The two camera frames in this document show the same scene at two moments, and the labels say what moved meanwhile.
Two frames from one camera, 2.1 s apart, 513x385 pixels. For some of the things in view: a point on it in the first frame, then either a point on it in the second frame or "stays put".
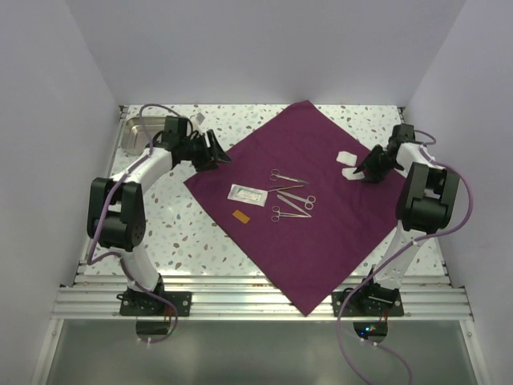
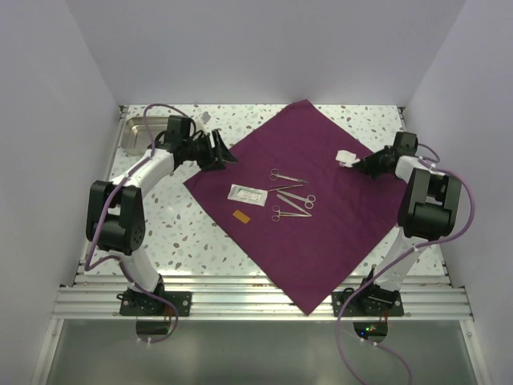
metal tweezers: x=292 y=204 stays put
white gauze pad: x=347 y=158 stays put
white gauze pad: x=349 y=173 to x=348 y=164
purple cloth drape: x=293 y=201 stays put
